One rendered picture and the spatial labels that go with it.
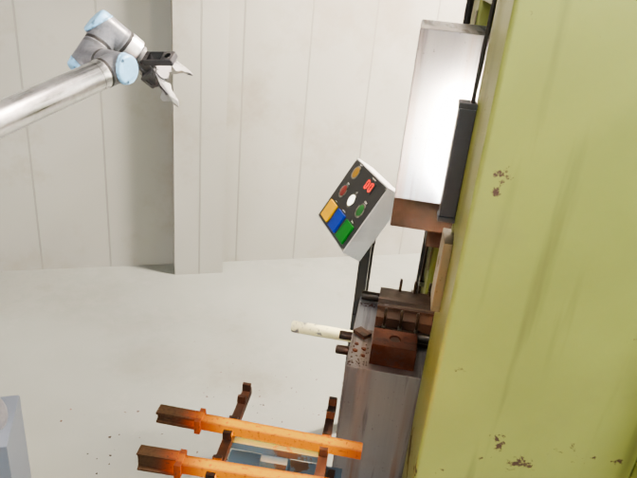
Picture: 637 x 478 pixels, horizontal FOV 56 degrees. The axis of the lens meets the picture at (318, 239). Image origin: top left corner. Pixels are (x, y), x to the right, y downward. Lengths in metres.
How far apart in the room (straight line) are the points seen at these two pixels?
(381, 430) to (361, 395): 0.12
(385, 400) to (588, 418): 0.54
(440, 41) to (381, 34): 2.49
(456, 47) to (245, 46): 2.39
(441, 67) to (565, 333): 0.63
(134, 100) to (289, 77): 0.92
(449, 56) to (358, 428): 1.00
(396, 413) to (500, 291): 0.62
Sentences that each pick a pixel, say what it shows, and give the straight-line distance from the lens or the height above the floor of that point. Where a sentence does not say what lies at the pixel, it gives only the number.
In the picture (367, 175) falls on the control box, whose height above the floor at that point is 1.18.
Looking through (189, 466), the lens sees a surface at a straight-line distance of 1.30.
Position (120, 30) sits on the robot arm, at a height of 1.62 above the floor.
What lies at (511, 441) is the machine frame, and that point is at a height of 0.99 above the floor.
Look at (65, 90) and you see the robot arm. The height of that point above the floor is 1.49.
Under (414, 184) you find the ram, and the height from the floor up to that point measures 1.41.
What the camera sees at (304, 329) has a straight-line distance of 2.27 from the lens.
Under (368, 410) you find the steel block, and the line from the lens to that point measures 1.71.
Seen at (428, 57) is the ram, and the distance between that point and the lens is 1.42.
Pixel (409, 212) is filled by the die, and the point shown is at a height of 1.31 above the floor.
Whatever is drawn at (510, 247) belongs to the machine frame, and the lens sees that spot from 1.16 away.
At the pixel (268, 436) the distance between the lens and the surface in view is 1.36.
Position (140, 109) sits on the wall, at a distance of 3.70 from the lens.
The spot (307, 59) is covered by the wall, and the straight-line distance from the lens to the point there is 3.77.
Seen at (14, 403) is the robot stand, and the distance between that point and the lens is 2.07.
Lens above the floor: 1.87
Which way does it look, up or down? 24 degrees down
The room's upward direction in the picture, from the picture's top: 6 degrees clockwise
